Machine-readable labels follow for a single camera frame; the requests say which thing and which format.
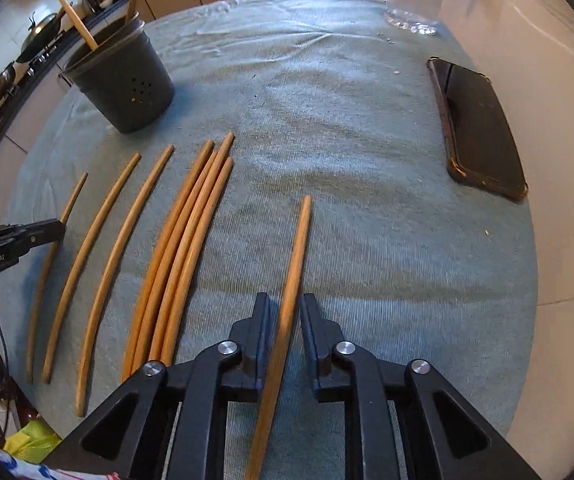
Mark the yellow-green bag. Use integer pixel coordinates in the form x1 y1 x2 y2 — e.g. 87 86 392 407
3 420 63 464

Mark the set of wooden chopsticks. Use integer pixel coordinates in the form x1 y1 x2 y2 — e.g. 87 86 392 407
41 132 236 418

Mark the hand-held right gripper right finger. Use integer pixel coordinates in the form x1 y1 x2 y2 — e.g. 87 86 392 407
299 292 543 480

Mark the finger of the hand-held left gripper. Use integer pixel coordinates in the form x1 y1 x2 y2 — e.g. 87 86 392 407
0 218 66 262

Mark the grey-green table cloth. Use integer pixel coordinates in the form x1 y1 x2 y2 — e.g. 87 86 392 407
0 0 539 480

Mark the black wok with lid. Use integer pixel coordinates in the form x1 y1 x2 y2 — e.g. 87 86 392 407
16 14 66 64

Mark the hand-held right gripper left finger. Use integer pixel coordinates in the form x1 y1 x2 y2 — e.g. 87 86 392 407
41 292 271 480

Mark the dark grey utensil holder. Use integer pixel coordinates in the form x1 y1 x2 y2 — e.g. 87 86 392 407
59 11 176 134

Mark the person's printed clothing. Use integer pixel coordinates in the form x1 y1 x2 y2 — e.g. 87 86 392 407
0 444 120 480

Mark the black smartphone in case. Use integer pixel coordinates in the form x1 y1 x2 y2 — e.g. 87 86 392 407
426 57 529 203

